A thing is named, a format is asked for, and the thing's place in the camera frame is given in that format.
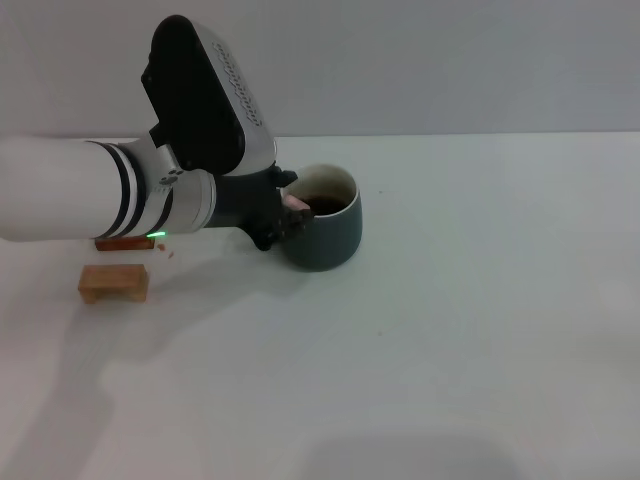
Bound light notched wooden block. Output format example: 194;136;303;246
78;264;150;304

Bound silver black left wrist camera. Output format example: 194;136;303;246
140;14;278;177

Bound grey ceramic mug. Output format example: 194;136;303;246
276;163;363;273

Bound reddish brown wooden block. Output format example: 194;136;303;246
94;237;155;252

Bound dark coffee liquid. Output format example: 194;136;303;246
302;195;351;216

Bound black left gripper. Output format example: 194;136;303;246
209;163;315;252

